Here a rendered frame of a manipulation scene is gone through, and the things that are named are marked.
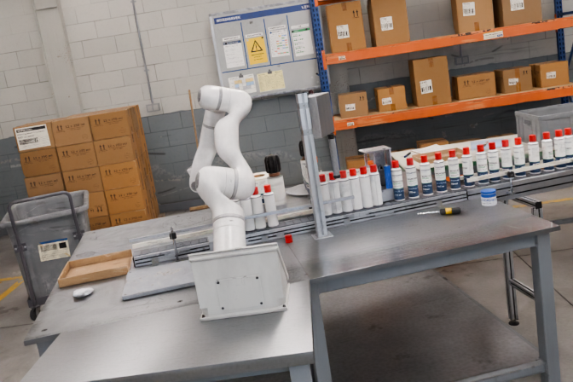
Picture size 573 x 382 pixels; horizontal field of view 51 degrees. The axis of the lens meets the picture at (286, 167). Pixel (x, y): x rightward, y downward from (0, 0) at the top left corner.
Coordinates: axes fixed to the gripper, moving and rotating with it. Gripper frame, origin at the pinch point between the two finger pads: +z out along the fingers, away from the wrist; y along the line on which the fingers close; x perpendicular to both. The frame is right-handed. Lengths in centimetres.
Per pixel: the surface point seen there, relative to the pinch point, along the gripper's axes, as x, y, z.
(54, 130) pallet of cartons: 114, 331, -80
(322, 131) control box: -58, -17, -18
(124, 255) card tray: 52, 13, -9
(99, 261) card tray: 63, 13, -12
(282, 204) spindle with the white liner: -27.8, 24.1, 12.8
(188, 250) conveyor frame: 22.0, -4.5, 1.1
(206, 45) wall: -63, 453, -82
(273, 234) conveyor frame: -15.6, -5.5, 14.8
